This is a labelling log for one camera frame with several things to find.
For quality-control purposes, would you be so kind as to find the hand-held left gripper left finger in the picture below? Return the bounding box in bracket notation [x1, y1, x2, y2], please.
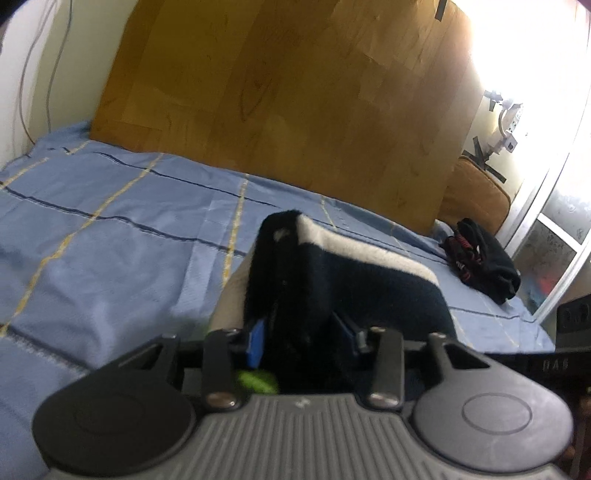
[99, 318, 267, 411]

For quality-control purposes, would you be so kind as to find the brown cushion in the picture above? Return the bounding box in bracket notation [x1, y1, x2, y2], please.
[436, 156, 512, 237]

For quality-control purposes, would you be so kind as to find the white window frame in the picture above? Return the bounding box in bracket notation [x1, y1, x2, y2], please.
[502, 124, 591, 325]

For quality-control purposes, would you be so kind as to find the black tape cross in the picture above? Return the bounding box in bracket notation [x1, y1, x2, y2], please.
[462, 137, 509, 184]

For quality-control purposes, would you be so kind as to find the wooden headboard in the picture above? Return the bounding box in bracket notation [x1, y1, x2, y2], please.
[90, 0, 477, 234]

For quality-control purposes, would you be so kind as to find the blue checked bedsheet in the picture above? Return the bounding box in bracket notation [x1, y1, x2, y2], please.
[0, 121, 557, 480]

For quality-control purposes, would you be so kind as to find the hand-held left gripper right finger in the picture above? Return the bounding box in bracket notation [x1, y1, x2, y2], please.
[330, 311, 492, 409]

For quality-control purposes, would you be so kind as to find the grey cable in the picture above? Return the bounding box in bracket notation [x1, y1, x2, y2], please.
[17, 25, 51, 145]

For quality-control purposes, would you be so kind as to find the white wall device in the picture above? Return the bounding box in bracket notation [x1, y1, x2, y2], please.
[484, 90, 526, 157]

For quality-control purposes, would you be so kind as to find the navy sock with white stripe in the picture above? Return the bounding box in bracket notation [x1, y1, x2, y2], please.
[210, 210, 459, 396]

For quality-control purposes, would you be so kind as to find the black cloth with red trim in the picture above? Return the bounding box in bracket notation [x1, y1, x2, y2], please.
[438, 218, 522, 305]

